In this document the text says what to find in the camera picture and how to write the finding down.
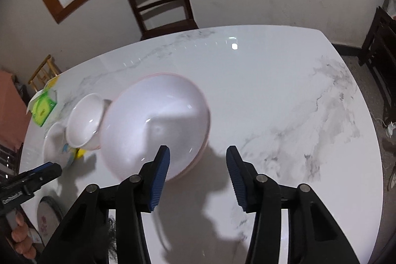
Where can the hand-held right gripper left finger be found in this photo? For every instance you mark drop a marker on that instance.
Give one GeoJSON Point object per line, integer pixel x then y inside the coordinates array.
{"type": "Point", "coordinates": [159, 177]}

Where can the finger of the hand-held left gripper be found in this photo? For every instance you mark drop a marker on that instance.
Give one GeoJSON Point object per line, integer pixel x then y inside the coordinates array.
{"type": "Point", "coordinates": [49, 176]}
{"type": "Point", "coordinates": [38, 168]}

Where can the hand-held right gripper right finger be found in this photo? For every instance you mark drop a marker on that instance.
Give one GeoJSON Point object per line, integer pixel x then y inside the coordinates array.
{"type": "Point", "coordinates": [236, 177]}

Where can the white ribbed bowl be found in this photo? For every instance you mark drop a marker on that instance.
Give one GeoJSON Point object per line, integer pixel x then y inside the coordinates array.
{"type": "Point", "coordinates": [54, 143]}

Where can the white plate with pink flowers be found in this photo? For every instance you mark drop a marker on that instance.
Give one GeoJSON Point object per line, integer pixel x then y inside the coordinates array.
{"type": "Point", "coordinates": [46, 217]}

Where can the pink bowl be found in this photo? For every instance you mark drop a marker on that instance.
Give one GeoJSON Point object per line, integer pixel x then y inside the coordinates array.
{"type": "Point", "coordinates": [161, 109]}

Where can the cream bowl with lettering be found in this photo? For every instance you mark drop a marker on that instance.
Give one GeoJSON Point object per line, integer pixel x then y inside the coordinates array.
{"type": "Point", "coordinates": [86, 115]}

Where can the person's left hand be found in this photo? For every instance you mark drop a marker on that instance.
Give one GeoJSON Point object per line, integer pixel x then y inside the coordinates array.
{"type": "Point", "coordinates": [20, 234]}

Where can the green tissue pack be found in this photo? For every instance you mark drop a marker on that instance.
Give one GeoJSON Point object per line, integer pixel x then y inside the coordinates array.
{"type": "Point", "coordinates": [43, 107]}

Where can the bamboo chair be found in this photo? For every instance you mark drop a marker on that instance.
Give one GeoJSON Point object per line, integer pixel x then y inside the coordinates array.
{"type": "Point", "coordinates": [39, 71]}

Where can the dark wooden furniture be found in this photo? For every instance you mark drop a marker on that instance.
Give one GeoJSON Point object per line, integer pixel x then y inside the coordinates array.
{"type": "Point", "coordinates": [380, 44]}

